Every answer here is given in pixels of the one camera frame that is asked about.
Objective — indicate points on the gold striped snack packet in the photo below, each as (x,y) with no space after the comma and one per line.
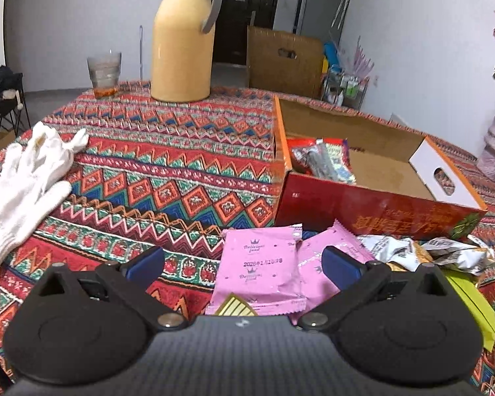
(235,307)

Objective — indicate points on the pile of white cracker packets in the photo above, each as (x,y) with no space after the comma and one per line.
(449,251)

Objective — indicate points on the yellow thermos jug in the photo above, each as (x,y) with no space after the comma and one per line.
(181,49)

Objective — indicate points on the lime green snack packet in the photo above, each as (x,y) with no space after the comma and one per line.
(474,305)

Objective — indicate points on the red cardboard box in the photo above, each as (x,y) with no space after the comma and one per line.
(354,214)

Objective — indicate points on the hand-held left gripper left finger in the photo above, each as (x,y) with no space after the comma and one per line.
(144,265)

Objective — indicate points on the clear drinking glass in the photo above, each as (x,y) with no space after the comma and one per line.
(104,74)

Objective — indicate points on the dark entrance door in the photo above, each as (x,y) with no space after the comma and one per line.
(264,8)

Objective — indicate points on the red snack packet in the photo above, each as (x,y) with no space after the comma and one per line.
(301,144)

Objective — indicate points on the blue plastic item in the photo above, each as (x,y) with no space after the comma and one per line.
(331,53)

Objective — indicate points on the large brown cardboard box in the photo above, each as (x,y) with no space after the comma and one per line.
(272,62)

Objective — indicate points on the thin metal rod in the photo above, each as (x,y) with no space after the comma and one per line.
(140,53)

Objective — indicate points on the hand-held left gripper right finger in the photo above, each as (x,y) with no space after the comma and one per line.
(338,266)

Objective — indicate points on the pink snack packet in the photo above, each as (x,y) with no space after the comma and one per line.
(313,264)
(255,264)

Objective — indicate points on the grey refrigerator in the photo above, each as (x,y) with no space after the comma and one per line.
(313,8)

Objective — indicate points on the black chair with dark clothes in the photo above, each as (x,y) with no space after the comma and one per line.
(4,90)

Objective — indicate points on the white knit glove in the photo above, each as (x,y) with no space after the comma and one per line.
(16,198)
(49,144)

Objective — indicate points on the snack packets inside box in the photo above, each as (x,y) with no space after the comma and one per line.
(321,161)

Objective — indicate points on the colourful patterned tablecloth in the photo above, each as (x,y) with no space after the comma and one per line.
(169,165)

